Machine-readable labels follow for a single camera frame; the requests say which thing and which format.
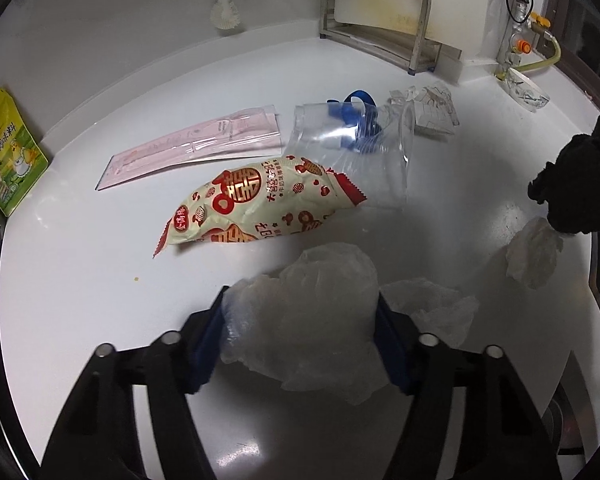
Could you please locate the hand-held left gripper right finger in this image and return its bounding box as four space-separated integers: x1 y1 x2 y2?
372 292 563 480

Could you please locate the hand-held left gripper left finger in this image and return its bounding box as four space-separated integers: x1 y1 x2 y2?
37 285 231 480

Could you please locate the clear plastic bag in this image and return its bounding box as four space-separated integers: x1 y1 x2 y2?
220 241 388 407
505 216 564 290
380 277 480 348

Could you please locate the pink clear toothbrush package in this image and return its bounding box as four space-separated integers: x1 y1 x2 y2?
96 104 285 192

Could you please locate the blue knotted strap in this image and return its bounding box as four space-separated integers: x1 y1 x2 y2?
327 90 387 155

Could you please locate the red and cream snack packet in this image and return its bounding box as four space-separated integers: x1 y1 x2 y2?
152 156 368 259

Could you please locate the clear plastic pouch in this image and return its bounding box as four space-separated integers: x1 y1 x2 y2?
283 101 415 211

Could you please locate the crushed clear plastic packaging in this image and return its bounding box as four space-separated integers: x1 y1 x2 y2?
388 81 462 138

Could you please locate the green yellow seasoning packet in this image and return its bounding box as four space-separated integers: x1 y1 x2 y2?
0 87 49 218

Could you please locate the steel cutting board rack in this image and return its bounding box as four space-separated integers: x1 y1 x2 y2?
317 0 463 75

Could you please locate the gas valve pipe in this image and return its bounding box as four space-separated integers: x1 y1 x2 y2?
495 0 553 78

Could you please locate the yellow gas hose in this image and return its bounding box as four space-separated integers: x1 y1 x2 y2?
507 32 563 73

